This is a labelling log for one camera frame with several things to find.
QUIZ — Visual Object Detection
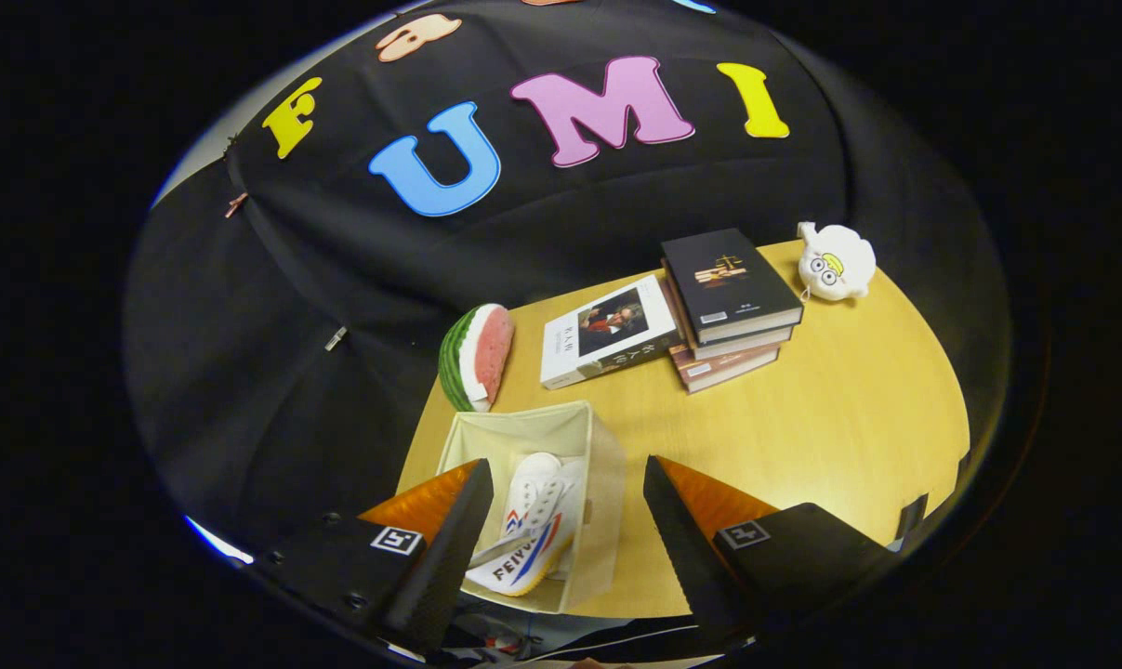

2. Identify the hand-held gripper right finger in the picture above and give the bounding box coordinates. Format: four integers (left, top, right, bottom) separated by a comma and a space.
642, 453, 901, 644

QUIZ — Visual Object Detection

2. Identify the beige fabric storage box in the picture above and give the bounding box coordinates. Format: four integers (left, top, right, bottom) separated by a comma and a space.
435, 400, 628, 616

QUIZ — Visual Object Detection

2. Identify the dark brown spine book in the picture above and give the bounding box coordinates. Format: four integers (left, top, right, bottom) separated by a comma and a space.
663, 279, 796, 363

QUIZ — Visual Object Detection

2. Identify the white portrait cover book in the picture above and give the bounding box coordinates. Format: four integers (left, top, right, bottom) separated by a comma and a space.
539, 274, 680, 391

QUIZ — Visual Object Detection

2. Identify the white plush toy with eyes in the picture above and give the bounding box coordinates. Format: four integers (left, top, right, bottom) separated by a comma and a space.
796, 220, 878, 303

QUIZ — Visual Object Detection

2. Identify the white striped canvas shoe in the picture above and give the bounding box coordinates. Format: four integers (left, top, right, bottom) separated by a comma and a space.
465, 453, 580, 597
553, 458, 591, 579

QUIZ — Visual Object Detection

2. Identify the black cover book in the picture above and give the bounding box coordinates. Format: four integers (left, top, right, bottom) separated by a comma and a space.
660, 228, 804, 345

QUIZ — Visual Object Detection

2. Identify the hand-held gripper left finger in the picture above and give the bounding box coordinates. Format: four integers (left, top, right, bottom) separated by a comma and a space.
249, 457, 495, 656

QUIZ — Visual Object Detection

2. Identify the reddish brown cover book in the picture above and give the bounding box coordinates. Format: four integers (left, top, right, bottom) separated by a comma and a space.
669, 342, 783, 395

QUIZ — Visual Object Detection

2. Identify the watermelon slice toy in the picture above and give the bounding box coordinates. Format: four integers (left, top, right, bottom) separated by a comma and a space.
438, 303, 515, 413

